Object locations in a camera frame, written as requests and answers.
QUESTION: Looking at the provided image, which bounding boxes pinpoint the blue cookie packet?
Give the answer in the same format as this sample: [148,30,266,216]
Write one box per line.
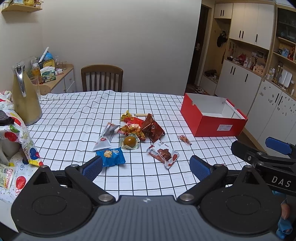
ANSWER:
[96,148,126,167]

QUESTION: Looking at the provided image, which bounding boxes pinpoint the white triangular snack packet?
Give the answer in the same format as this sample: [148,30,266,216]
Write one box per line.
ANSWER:
[93,123,120,151]

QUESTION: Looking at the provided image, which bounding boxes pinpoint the small orange snack packet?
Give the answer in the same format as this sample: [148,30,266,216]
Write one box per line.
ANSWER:
[178,135,191,146]

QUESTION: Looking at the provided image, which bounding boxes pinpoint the white red jerky packet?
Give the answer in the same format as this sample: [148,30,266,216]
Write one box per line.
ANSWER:
[147,140,179,169]

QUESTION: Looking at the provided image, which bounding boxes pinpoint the dark brown foil snack bag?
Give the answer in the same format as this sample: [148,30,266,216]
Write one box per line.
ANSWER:
[140,113,165,143]

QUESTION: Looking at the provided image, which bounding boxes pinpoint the right hand blue glove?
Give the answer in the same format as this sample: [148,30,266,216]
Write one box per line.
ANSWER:
[273,191,293,240]

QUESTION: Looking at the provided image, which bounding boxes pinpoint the red cardboard box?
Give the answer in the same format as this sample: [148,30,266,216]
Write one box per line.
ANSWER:
[181,93,248,137]

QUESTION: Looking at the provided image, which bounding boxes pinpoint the clear wrapped egg yolk pastry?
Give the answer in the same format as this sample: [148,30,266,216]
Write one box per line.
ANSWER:
[120,133,140,150]

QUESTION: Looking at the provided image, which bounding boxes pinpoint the colourful balloon gift bag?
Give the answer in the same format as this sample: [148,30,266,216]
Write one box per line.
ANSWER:
[1,90,43,204]

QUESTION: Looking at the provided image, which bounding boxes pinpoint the checkered white tablecloth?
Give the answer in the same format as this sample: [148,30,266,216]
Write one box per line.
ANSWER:
[21,90,251,202]

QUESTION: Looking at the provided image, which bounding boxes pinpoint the red snack bag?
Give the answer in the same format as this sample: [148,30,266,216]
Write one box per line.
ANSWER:
[117,116,146,141]

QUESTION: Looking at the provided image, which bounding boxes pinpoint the small yellow candy packet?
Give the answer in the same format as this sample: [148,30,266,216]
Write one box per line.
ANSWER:
[120,110,133,123]

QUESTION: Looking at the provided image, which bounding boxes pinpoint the sausage stick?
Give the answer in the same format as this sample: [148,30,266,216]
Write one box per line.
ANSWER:
[134,113,148,117]

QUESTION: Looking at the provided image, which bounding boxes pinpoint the gold thermos jug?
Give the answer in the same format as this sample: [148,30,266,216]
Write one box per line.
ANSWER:
[12,61,42,126]

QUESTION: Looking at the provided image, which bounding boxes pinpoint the wooden sideboard white drawers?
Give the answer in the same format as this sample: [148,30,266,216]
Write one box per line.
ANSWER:
[39,64,76,95]

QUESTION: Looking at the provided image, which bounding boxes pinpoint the clear drinking glass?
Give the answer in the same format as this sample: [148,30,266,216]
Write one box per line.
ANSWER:
[30,76,41,100]

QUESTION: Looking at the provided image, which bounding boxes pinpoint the green tissue box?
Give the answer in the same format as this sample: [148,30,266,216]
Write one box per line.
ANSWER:
[40,66,56,83]

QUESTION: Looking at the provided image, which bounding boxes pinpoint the brown wooden chair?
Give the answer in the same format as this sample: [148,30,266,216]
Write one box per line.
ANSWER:
[81,64,123,92]

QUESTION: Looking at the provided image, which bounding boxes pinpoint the orange juice bottle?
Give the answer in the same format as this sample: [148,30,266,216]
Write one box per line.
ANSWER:
[32,63,43,84]

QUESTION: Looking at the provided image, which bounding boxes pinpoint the yellow blue lunch bag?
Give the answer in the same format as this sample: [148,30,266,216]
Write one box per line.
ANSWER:
[39,52,55,69]

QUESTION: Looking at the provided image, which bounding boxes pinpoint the black hanging bag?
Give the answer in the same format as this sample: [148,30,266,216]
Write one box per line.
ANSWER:
[216,30,228,48]

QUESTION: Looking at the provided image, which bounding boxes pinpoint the dark entrance door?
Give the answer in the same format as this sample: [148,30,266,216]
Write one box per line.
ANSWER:
[185,4,212,93]

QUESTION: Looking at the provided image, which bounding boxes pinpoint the white wooden wall cabinet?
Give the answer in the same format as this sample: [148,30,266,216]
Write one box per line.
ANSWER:
[199,1,295,155]

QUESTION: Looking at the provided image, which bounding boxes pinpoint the wooden wall shelf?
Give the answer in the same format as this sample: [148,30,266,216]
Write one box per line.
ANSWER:
[1,1,42,13]

